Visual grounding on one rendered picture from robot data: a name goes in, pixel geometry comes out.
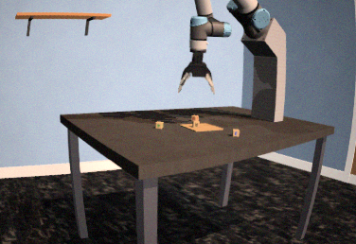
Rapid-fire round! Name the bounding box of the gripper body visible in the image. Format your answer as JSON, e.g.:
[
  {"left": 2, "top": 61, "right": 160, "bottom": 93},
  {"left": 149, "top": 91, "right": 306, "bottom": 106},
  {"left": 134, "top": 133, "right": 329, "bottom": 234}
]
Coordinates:
[{"left": 189, "top": 49, "right": 206, "bottom": 78}]

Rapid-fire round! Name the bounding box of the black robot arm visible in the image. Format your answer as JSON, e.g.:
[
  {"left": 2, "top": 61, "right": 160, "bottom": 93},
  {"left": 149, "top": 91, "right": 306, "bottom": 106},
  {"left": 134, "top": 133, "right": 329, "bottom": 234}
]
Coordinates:
[{"left": 189, "top": 0, "right": 270, "bottom": 51}]

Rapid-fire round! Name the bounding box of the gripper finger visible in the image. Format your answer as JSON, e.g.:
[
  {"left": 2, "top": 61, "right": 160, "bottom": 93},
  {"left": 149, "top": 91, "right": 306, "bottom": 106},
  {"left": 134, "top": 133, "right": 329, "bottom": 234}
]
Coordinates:
[
  {"left": 205, "top": 67, "right": 215, "bottom": 95},
  {"left": 178, "top": 65, "right": 190, "bottom": 94}
]

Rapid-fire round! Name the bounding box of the orange square mat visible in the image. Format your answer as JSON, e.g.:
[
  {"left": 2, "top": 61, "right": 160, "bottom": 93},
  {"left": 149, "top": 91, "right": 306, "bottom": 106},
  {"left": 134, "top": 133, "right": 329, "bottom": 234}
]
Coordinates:
[{"left": 180, "top": 123, "right": 223, "bottom": 131}]

